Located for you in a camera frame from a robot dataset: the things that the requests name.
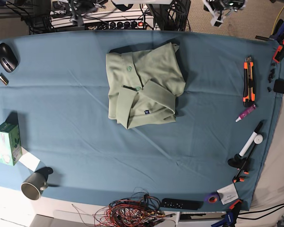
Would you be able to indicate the light green T-shirt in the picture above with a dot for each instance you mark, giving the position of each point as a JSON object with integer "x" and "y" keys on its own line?
{"x": 143, "y": 86}

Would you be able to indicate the blue table cloth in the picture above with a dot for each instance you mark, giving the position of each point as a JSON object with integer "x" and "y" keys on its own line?
{"x": 59, "y": 96}

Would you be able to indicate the white power strip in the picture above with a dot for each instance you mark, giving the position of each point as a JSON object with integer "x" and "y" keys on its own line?
{"x": 130, "y": 20}

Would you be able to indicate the black remote control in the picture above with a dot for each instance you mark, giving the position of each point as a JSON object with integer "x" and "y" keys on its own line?
{"x": 181, "y": 204}

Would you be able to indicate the orange black utility knife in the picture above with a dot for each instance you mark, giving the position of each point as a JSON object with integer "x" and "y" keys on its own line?
{"x": 249, "y": 92}

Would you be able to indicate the purple tape roll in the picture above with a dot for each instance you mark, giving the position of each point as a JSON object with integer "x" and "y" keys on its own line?
{"x": 212, "y": 198}

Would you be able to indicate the white black marker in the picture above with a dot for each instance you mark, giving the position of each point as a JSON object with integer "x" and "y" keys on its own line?
{"x": 250, "y": 140}

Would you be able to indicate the purple glue tube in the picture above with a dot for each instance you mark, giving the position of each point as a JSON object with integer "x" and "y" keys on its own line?
{"x": 246, "y": 112}

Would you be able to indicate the black orange bar clamp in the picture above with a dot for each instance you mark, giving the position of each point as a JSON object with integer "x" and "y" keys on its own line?
{"x": 241, "y": 164}

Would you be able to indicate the white paper card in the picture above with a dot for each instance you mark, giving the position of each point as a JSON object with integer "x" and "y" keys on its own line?
{"x": 228, "y": 194}

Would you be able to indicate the white round cap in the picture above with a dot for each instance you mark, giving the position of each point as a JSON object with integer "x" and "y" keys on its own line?
{"x": 258, "y": 139}

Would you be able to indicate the white paper sheet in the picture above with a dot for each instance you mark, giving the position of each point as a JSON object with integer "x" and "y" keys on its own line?
{"x": 29, "y": 161}

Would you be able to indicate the grey ceramic mug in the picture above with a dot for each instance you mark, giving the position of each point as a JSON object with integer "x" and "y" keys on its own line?
{"x": 34, "y": 186}

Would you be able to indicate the blue orange spring clamp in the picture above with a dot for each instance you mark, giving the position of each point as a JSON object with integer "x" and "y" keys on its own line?
{"x": 230, "y": 218}

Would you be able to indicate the green tissue box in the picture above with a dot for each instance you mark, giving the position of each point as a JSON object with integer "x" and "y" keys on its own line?
{"x": 10, "y": 144}

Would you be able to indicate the black square box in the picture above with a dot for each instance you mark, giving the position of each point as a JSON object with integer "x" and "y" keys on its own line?
{"x": 279, "y": 86}

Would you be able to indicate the small brass battery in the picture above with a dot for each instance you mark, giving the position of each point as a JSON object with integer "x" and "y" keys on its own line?
{"x": 4, "y": 80}

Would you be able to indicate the black computer mouse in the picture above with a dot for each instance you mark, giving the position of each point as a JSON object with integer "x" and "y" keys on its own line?
{"x": 8, "y": 59}

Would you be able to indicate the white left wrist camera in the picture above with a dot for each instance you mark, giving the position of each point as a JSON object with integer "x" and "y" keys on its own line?
{"x": 219, "y": 9}

